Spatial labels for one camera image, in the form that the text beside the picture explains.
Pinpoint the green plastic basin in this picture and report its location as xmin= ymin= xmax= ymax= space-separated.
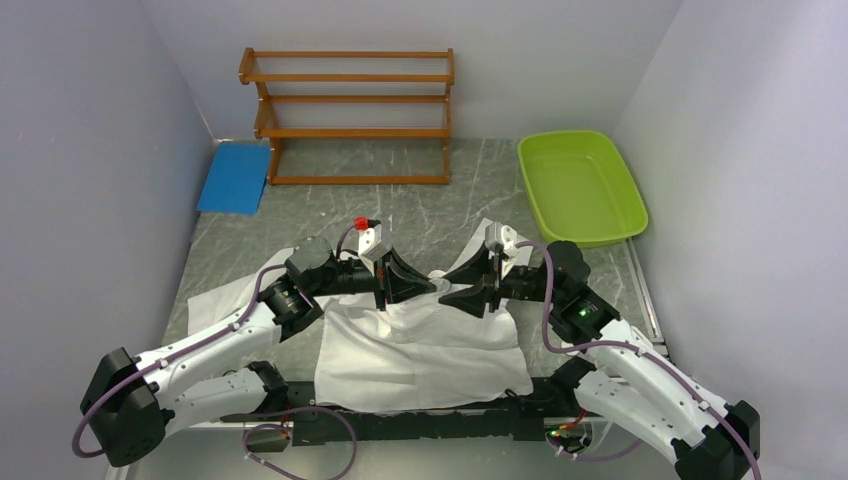
xmin=517 ymin=130 xmax=649 ymax=248

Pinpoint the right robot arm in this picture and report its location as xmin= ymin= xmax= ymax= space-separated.
xmin=439 ymin=241 xmax=762 ymax=479

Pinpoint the wooden shoe rack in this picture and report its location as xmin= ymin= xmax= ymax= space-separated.
xmin=238 ymin=48 xmax=456 ymax=185

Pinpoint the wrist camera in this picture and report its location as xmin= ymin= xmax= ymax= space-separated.
xmin=354 ymin=217 xmax=393 ymax=262
xmin=484 ymin=222 xmax=519 ymax=279

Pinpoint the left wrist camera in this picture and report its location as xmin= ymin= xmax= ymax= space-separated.
xmin=354 ymin=217 xmax=393 ymax=262

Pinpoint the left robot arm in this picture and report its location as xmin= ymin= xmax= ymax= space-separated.
xmin=72 ymin=229 xmax=437 ymax=467

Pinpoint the white shirt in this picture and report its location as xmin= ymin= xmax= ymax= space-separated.
xmin=187 ymin=217 xmax=535 ymax=413

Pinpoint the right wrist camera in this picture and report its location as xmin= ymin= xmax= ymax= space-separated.
xmin=484 ymin=222 xmax=519 ymax=279

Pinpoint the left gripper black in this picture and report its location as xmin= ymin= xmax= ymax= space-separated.
xmin=310 ymin=245 xmax=436 ymax=311

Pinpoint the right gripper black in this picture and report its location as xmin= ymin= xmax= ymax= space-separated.
xmin=438 ymin=242 xmax=562 ymax=318

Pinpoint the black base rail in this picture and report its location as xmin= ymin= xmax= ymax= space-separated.
xmin=218 ymin=360 xmax=617 ymax=446

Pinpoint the blue board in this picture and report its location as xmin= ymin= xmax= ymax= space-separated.
xmin=196 ymin=142 xmax=271 ymax=215

